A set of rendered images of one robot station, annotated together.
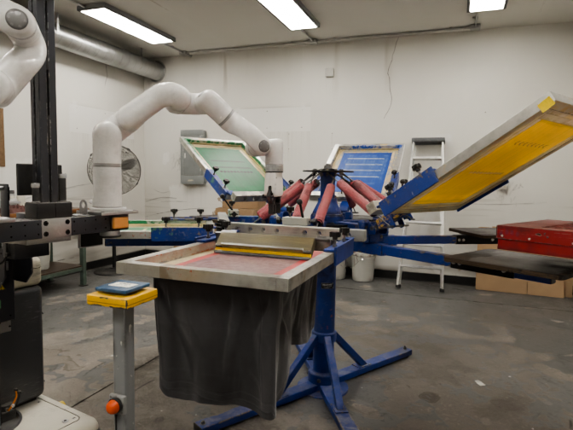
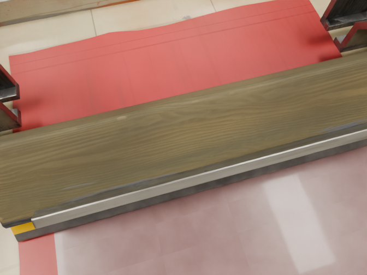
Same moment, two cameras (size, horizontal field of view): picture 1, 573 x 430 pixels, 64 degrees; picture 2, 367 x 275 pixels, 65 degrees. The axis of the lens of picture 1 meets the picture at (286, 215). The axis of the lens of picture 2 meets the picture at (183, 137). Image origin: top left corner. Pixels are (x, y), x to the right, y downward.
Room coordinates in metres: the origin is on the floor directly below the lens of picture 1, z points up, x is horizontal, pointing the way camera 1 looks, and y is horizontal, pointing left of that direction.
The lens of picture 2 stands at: (1.74, 0.18, 1.25)
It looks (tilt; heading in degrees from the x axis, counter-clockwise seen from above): 66 degrees down; 322
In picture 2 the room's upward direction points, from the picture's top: 2 degrees clockwise
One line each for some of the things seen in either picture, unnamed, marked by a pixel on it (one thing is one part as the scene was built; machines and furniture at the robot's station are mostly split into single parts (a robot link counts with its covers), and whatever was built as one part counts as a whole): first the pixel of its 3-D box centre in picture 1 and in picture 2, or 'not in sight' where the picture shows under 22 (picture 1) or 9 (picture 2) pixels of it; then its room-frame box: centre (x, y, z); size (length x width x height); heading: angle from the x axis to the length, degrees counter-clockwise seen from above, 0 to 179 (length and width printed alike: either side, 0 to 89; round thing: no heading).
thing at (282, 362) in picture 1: (298, 328); not in sight; (1.58, -0.05, 0.74); 0.46 x 0.04 x 0.42; 160
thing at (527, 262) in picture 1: (425, 254); not in sight; (2.18, -0.67, 0.91); 1.34 x 0.40 x 0.08; 40
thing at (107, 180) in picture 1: (105, 188); not in sight; (1.66, 0.65, 1.21); 0.16 x 0.13 x 0.15; 59
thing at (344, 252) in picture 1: (339, 250); not in sight; (1.83, -0.22, 0.98); 0.30 x 0.05 x 0.07; 160
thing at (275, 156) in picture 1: (264, 151); not in sight; (1.90, 0.09, 1.37); 0.15 x 0.10 x 0.11; 113
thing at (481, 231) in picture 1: (432, 238); not in sight; (2.81, -0.90, 0.91); 1.34 x 0.40 x 0.08; 100
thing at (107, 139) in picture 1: (107, 144); not in sight; (1.66, 0.65, 1.37); 0.13 x 0.10 x 0.16; 23
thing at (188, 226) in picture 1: (168, 213); not in sight; (2.54, 0.66, 1.05); 1.08 x 0.61 x 0.23; 100
